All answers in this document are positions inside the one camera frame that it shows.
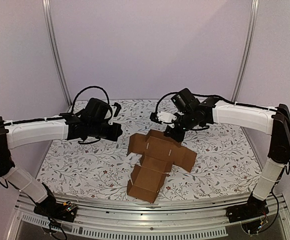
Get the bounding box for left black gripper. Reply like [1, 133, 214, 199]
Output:
[88, 121, 122, 142]

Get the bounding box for brown cardboard box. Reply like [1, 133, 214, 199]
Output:
[127, 129, 197, 203]

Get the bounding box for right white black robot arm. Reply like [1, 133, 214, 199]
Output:
[155, 88, 290, 218]

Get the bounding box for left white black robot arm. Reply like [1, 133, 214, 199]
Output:
[0, 98, 122, 217]

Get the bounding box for floral patterned table mat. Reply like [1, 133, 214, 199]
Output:
[37, 100, 261, 201]

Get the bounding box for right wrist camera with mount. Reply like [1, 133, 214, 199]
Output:
[150, 111, 177, 124]

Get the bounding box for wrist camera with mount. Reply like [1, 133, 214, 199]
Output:
[150, 111, 177, 124]
[109, 102, 122, 125]

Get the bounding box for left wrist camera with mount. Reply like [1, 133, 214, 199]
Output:
[109, 102, 122, 125]

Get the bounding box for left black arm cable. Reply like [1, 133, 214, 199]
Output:
[71, 85, 111, 115]

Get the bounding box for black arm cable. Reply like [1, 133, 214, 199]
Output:
[154, 91, 290, 158]
[71, 85, 111, 115]

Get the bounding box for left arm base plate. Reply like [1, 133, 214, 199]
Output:
[34, 197, 78, 223]

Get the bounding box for front aluminium rail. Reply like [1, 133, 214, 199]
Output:
[6, 193, 290, 240]

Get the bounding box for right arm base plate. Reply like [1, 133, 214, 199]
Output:
[226, 201, 269, 223]

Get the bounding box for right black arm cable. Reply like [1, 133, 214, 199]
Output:
[154, 91, 290, 158]

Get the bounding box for left aluminium frame post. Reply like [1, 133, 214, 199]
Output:
[42, 0, 72, 106]

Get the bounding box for aluminium frame post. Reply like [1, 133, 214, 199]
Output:
[231, 0, 259, 102]
[42, 0, 72, 106]

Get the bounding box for right aluminium frame post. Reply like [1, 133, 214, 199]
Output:
[231, 0, 259, 102]

